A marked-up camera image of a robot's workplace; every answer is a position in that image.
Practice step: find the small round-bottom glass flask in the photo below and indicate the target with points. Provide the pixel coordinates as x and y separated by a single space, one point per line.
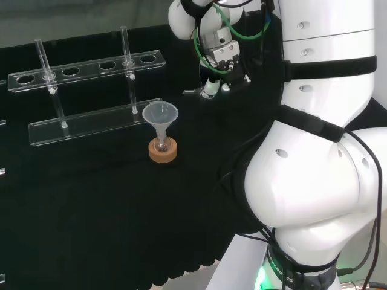
162 147

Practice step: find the clear acrylic funnel stand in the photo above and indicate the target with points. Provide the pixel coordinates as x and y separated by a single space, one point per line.
90 124

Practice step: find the translucent plastic funnel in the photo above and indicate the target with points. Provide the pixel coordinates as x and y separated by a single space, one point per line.
160 114

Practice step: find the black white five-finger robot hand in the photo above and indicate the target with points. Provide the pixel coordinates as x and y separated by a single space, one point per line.
236 77

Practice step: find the black bench cloth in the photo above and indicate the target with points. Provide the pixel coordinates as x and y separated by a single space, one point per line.
90 211

